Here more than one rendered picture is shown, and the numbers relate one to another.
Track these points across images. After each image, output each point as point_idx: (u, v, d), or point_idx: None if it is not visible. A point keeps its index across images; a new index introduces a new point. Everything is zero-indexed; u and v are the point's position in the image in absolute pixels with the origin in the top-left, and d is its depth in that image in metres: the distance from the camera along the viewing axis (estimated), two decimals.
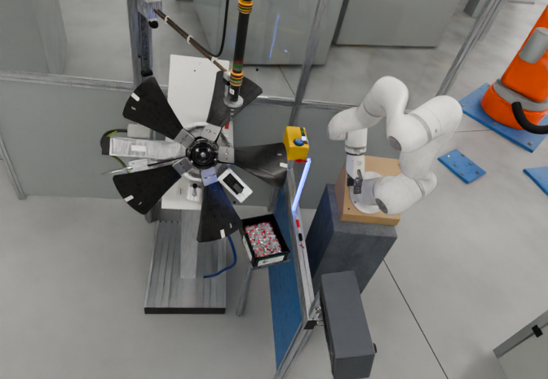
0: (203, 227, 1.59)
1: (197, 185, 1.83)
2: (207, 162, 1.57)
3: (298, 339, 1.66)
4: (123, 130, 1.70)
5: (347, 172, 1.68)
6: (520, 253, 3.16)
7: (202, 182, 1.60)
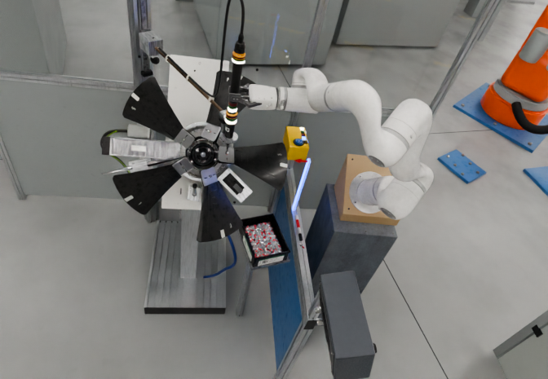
0: (203, 227, 1.59)
1: (197, 185, 1.83)
2: (207, 162, 1.57)
3: (298, 339, 1.66)
4: (123, 130, 1.70)
5: (247, 87, 1.45)
6: (520, 253, 3.16)
7: (202, 182, 1.60)
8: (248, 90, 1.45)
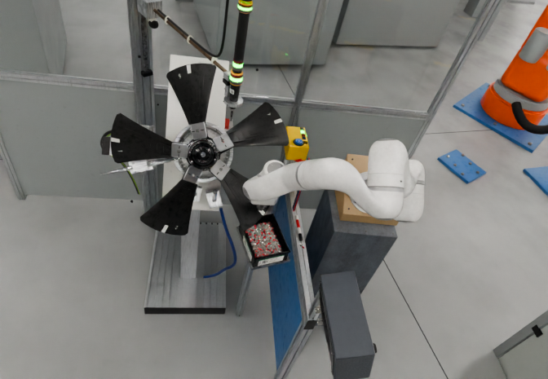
0: (153, 211, 1.55)
1: (197, 185, 1.83)
2: (201, 163, 1.56)
3: (298, 339, 1.66)
4: None
5: (258, 204, 1.60)
6: (520, 253, 3.16)
7: (183, 175, 1.58)
8: None
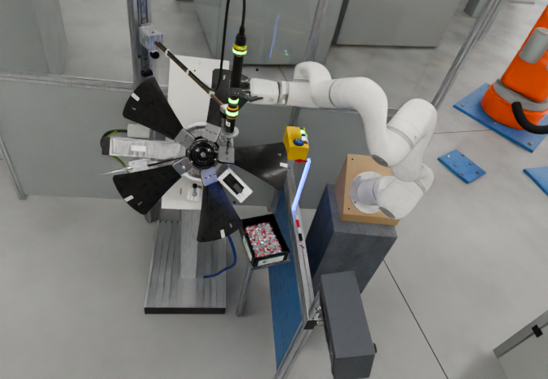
0: (129, 178, 1.53)
1: (197, 185, 1.83)
2: (196, 160, 1.56)
3: (298, 339, 1.66)
4: (123, 130, 1.70)
5: (248, 81, 1.44)
6: (520, 253, 3.16)
7: (175, 162, 1.57)
8: (249, 84, 1.43)
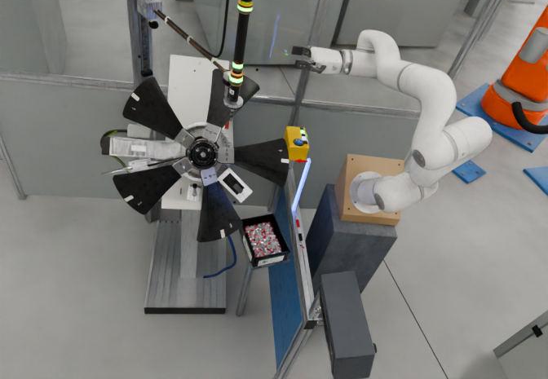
0: (129, 178, 1.53)
1: (197, 185, 1.83)
2: (196, 160, 1.56)
3: (298, 339, 1.66)
4: (123, 130, 1.70)
5: (311, 48, 1.38)
6: (520, 253, 3.16)
7: (175, 162, 1.57)
8: (310, 50, 1.38)
